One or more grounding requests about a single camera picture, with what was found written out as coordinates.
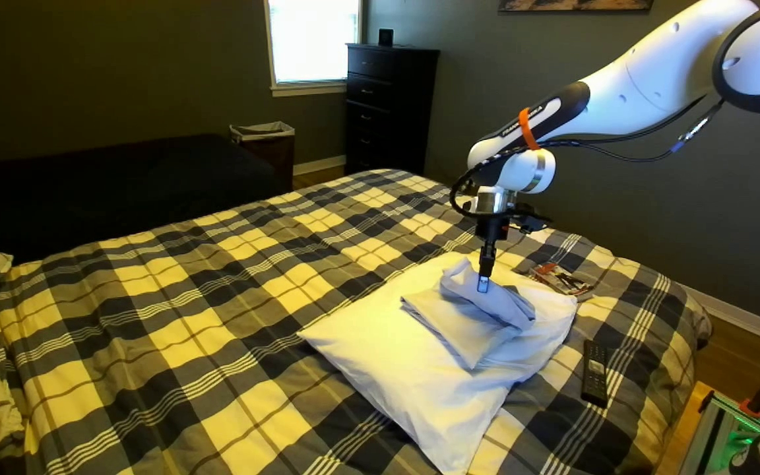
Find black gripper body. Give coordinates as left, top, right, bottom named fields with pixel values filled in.
left=472, top=188, right=514, bottom=246

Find pale grey cloth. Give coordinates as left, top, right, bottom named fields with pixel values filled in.
left=398, top=255, right=542, bottom=374

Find small items on bed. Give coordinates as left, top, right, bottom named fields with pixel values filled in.
left=534, top=262, right=600, bottom=300

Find white pillow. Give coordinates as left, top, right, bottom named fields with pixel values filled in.
left=296, top=250, right=580, bottom=475

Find black chest of drawers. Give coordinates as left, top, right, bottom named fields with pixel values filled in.
left=342, top=41, right=443, bottom=176

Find black remote control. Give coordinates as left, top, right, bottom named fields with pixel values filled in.
left=577, top=338, right=618, bottom=408

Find bright window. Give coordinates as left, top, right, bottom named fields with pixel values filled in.
left=261, top=0, right=370, bottom=98

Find plaid grey yellow comforter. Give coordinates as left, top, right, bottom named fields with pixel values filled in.
left=0, top=167, right=716, bottom=475

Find black futon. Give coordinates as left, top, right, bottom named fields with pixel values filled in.
left=0, top=131, right=288, bottom=267

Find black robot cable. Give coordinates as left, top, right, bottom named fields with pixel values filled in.
left=447, top=93, right=729, bottom=218

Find framed wall picture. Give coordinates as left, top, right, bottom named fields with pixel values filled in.
left=497, top=0, right=656, bottom=16

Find green metal frame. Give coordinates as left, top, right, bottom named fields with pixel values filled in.
left=680, top=387, right=760, bottom=475

